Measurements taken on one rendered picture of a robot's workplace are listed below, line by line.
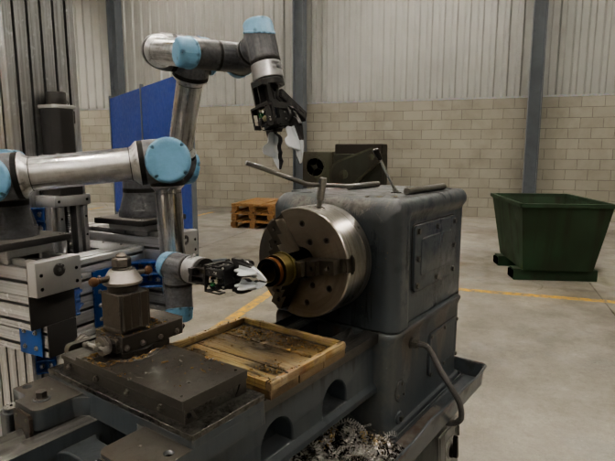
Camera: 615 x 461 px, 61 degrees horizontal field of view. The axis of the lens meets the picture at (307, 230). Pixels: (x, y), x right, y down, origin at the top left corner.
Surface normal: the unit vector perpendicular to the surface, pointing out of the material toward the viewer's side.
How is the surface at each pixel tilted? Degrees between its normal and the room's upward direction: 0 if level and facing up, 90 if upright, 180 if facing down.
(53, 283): 90
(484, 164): 90
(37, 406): 0
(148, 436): 0
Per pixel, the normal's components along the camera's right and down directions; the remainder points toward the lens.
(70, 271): 0.89, 0.07
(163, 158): 0.43, 0.13
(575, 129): -0.32, 0.15
